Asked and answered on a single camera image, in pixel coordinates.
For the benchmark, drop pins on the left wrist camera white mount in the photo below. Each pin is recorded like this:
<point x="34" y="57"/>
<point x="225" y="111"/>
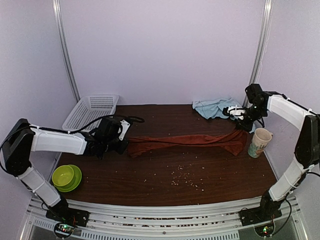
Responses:
<point x="124" y="127"/>

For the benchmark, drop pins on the round circuit board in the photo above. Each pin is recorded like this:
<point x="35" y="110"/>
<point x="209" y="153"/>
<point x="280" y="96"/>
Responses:
<point x="264" y="230"/>
<point x="63" y="230"/>

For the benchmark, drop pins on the left round circuit board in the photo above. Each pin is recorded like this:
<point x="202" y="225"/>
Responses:
<point x="63" y="230"/>

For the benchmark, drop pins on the right aluminium corner post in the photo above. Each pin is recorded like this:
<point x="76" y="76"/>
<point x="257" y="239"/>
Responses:
<point x="262" y="41"/>

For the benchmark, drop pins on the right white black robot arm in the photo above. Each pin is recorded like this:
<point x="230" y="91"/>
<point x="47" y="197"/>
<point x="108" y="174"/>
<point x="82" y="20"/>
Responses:
<point x="302" y="145"/>

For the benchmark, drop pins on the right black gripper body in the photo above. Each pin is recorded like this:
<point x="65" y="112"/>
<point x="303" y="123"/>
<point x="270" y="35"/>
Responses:
<point x="255" y="113"/>

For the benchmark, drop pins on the left aluminium corner post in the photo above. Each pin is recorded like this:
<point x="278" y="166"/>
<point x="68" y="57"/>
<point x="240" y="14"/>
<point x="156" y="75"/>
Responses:
<point x="64" y="47"/>

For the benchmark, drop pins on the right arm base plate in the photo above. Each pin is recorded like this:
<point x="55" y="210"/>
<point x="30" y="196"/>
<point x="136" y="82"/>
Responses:
<point x="254" y="216"/>

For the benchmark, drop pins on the aluminium front rail frame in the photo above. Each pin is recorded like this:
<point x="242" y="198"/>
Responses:
<point x="217" y="221"/>

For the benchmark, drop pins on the rust brown towel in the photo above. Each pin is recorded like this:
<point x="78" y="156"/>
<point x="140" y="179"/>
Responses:
<point x="233" y="142"/>

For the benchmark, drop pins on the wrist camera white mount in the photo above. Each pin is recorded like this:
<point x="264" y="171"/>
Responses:
<point x="234" y="112"/>
<point x="124" y="127"/>

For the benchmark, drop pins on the patterned paper cup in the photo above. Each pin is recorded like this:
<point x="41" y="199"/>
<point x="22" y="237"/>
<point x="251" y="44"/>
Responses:
<point x="260" y="140"/>

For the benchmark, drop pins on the light blue towel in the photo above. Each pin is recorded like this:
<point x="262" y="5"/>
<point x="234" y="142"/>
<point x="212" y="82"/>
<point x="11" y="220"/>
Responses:
<point x="211" y="109"/>

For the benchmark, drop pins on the green bowl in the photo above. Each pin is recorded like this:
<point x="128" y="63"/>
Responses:
<point x="63" y="176"/>

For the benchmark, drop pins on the green plate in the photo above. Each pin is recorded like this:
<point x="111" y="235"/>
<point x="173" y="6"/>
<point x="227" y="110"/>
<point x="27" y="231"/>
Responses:
<point x="77" y="180"/>

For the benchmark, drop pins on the right round circuit board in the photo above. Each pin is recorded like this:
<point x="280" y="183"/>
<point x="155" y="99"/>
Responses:
<point x="264" y="230"/>

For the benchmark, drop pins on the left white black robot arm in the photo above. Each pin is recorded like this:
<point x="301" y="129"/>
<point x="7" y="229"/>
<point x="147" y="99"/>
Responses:
<point x="25" y="138"/>

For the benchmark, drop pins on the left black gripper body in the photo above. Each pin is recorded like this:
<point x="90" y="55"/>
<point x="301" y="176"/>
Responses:
<point x="110" y="145"/>

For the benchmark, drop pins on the aluminium corner post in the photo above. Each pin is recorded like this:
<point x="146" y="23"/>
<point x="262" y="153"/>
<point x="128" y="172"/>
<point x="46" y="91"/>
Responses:
<point x="64" y="47"/>
<point x="262" y="41"/>

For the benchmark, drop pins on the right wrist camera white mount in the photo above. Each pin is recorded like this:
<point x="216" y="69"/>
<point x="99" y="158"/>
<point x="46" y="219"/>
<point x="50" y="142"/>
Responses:
<point x="234" y="112"/>

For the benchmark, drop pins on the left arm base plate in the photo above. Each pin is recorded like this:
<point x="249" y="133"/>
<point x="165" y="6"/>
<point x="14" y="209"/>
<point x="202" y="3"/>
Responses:
<point x="70" y="216"/>

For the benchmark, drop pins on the white perforated plastic basket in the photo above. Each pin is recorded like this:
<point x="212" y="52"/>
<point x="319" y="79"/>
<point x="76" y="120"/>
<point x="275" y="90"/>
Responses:
<point x="89" y="108"/>

